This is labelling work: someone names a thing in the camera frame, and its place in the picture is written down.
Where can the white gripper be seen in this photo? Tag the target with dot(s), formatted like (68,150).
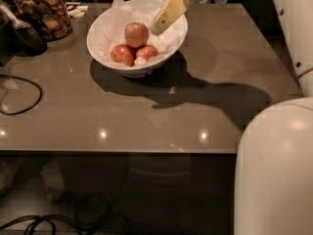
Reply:
(171,11)

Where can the red apple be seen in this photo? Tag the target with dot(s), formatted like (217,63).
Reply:
(146,52)
(136,34)
(123,54)

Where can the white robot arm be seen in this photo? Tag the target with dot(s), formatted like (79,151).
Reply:
(273,189)

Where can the white ceramic bowl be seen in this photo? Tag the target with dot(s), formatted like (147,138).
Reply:
(139,72)

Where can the white tissue paper liner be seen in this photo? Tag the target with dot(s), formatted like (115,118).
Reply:
(108,30)

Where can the small white items on table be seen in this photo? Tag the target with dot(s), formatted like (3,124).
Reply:
(77,11)

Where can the glass jar of chips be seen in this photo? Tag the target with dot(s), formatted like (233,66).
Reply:
(50,17)

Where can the black appliance with silver handle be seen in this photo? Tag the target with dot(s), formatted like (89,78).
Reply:
(29,40)

